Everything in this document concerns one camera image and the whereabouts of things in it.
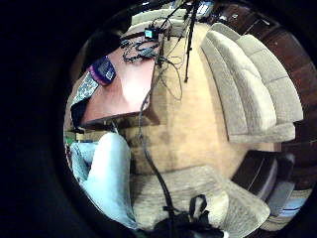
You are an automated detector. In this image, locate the patterned grey white cloth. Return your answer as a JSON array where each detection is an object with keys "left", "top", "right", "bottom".
[{"left": 70, "top": 70, "right": 100, "bottom": 107}]

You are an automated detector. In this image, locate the bright screen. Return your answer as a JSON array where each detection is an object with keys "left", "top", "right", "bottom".
[{"left": 196, "top": 1, "right": 216, "bottom": 18}]

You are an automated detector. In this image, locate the long black cable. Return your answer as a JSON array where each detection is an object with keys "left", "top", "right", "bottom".
[{"left": 137, "top": 58, "right": 177, "bottom": 219}]

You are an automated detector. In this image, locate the blue purple snack packet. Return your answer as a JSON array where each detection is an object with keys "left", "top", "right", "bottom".
[{"left": 88, "top": 56, "right": 117, "bottom": 87}]

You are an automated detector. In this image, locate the tangle of black cables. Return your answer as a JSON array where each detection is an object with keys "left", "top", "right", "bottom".
[{"left": 119, "top": 39, "right": 160, "bottom": 63}]

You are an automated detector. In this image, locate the large beige sofa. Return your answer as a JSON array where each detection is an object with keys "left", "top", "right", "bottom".
[{"left": 200, "top": 22, "right": 305, "bottom": 145}]

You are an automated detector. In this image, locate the black bag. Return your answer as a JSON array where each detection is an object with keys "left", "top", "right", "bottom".
[{"left": 88, "top": 29, "right": 123, "bottom": 61}]

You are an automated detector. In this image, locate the small camera with blue screen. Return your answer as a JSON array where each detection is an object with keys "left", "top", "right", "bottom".
[{"left": 144, "top": 26, "right": 161, "bottom": 41}]

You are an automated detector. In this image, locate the the person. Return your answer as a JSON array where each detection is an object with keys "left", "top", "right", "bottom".
[{"left": 66, "top": 132, "right": 141, "bottom": 231}]

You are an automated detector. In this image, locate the beige armchair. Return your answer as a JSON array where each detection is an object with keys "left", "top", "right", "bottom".
[{"left": 130, "top": 164, "right": 271, "bottom": 237}]

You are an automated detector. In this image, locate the pale beige couch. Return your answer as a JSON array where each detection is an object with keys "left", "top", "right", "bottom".
[{"left": 130, "top": 8, "right": 188, "bottom": 34}]

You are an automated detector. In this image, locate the dark wooden side table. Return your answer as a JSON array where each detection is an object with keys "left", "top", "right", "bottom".
[{"left": 231, "top": 150, "right": 296, "bottom": 212}]

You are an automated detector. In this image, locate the black cloth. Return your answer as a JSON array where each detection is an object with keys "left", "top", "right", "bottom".
[{"left": 69, "top": 97, "right": 91, "bottom": 131}]

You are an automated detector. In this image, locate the black tripod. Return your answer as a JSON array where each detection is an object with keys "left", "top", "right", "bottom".
[{"left": 182, "top": 0, "right": 201, "bottom": 83}]

